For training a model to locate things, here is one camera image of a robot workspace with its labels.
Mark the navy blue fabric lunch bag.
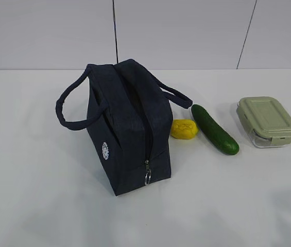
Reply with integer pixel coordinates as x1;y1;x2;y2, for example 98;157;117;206
55;59;193;196

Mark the yellow lemon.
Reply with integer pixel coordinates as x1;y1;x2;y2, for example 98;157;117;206
170;119;198;140

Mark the glass container with green lid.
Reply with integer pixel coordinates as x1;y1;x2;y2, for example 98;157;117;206
236;96;291;148

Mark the green cucumber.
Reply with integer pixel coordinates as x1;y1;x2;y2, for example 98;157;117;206
191;104;239;155

